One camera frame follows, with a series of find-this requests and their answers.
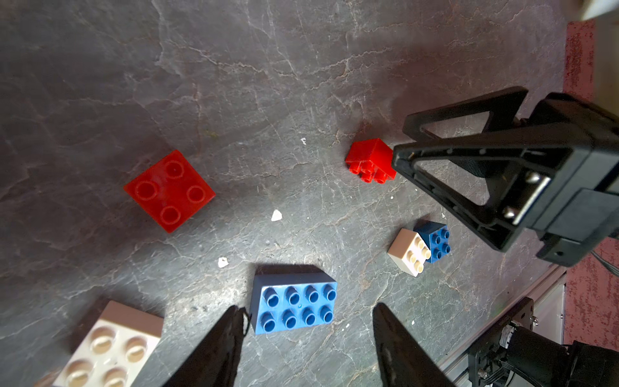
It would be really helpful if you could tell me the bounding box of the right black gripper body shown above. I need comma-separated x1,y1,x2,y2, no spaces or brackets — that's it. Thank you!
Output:
502,93,618,268

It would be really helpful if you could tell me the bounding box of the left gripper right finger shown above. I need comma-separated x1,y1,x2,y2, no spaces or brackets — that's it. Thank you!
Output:
372,303,454,386

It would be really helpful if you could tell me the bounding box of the red lego brick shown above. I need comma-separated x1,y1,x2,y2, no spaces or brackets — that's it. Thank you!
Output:
124,150,215,233
345,139,397,184

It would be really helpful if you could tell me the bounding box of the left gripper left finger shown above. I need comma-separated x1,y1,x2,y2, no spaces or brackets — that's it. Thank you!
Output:
164,306,246,386

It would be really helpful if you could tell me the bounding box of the dark blue small lego brick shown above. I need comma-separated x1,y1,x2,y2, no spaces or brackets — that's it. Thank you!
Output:
414,221,451,264

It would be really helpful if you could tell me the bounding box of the white lego brick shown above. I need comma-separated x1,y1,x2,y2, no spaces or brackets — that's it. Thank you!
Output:
388,228,431,277
53,301,164,387

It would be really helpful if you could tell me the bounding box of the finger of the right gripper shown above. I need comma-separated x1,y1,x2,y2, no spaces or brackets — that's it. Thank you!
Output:
402,86,528,145
393,125,571,252

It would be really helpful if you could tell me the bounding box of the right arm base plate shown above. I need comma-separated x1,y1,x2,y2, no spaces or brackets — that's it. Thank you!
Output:
467,297,535,387

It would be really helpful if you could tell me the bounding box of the light blue long lego brick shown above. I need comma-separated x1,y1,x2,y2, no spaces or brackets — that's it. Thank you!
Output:
249,272,338,335

